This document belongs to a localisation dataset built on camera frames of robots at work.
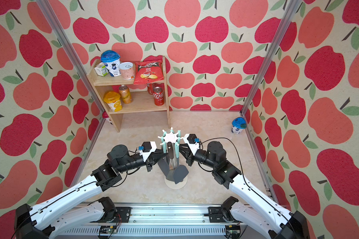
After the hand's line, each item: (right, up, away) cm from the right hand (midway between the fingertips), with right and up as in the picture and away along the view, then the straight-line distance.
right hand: (179, 148), depth 68 cm
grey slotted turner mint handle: (-8, -9, +6) cm, 13 cm away
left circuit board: (-33, -40, +3) cm, 52 cm away
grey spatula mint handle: (+1, -13, +6) cm, 14 cm away
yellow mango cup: (-38, +26, +18) cm, 50 cm away
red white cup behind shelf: (-54, +18, +40) cm, 70 cm away
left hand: (-6, -2, -5) cm, 8 cm away
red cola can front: (-12, +28, +20) cm, 37 cm away
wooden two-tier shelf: (-25, +27, +31) cm, 48 cm away
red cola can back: (-19, +36, +30) cm, 51 cm away
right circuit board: (+27, -42, +4) cm, 50 cm away
